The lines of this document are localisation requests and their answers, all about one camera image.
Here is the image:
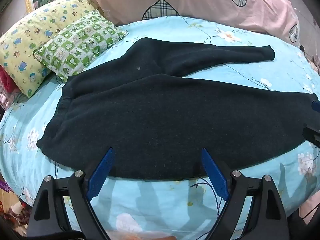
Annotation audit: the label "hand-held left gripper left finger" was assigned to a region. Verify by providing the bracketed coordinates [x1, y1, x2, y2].
[26, 147, 118, 240]

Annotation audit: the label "yellow cartoon print pillow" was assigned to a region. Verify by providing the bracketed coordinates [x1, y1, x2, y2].
[0, 0, 100, 99]

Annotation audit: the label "green checked pillow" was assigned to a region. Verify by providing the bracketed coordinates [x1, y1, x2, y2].
[33, 9, 129, 83]

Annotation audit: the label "red frilled cloth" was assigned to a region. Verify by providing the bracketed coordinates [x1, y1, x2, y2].
[0, 65, 19, 95]

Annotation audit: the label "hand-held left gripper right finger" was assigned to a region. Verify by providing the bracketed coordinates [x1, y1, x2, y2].
[201, 148, 290, 240]

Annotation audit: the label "dark pants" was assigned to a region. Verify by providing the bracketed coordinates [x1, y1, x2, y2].
[37, 37, 318, 182]

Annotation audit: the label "clutter beside bed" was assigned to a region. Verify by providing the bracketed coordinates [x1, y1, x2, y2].
[0, 177, 34, 227]

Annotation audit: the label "blue floral bed sheet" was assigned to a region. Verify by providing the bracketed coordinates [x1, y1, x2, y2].
[0, 16, 320, 240]

